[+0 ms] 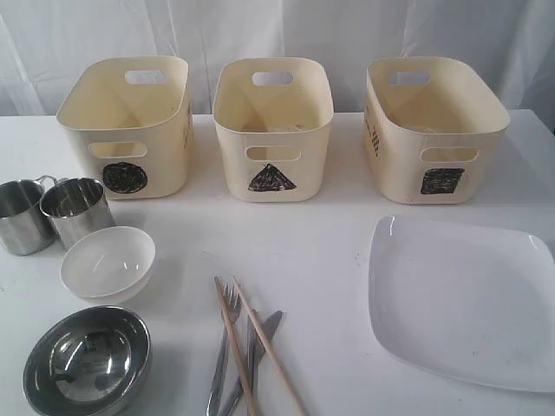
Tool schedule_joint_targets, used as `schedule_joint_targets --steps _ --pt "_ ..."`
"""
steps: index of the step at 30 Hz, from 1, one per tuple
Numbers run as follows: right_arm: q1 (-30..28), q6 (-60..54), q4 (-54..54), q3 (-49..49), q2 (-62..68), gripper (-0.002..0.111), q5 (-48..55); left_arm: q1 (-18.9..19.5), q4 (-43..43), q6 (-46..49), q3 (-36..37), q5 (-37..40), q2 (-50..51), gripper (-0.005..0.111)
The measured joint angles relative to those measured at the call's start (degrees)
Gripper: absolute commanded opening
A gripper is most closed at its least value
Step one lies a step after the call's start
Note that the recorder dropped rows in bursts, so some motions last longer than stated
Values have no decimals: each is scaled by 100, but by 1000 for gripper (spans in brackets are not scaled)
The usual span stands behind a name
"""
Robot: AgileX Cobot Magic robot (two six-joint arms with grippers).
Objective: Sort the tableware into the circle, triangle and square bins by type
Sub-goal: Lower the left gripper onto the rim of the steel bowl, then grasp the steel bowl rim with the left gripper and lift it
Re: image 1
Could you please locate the steel knife pointed blade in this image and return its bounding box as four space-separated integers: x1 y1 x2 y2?
219 310 283 415

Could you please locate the white square plate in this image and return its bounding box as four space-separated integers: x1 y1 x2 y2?
368 215 554 393

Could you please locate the steel fork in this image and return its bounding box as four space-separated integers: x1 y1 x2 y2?
206 284 241 416

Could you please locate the white ceramic bowl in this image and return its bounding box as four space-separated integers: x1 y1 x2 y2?
60 226 156 305

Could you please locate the steel knife narrow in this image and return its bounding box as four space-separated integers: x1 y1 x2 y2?
247 318 257 396

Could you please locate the cream bin with square mark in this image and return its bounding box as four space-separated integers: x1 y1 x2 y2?
364 56 510 205

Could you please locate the wooden chopstick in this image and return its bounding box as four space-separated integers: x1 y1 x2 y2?
232 277 306 416
214 276 256 415

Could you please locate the cream bin with triangle mark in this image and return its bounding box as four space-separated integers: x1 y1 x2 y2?
212 57 334 203

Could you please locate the cream bin with circle mark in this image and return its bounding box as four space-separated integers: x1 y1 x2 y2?
56 55 193 200

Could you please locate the stainless steel bowl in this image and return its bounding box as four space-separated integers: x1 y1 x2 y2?
23 305 153 415

